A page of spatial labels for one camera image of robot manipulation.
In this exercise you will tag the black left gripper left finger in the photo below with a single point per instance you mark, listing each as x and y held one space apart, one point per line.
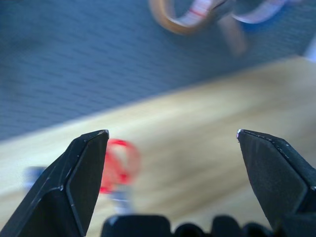
61 187

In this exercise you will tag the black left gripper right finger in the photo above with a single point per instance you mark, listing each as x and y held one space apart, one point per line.
279 177

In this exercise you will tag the blue-grey perforated pegboard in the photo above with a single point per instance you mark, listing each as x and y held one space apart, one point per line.
74 61

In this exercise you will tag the brown pegboard hook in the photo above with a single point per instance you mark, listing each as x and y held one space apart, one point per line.
234 34

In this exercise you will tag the brown packing tape roll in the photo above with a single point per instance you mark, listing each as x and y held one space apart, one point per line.
172 25

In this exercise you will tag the dark blue tool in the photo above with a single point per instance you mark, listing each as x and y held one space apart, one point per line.
34 174

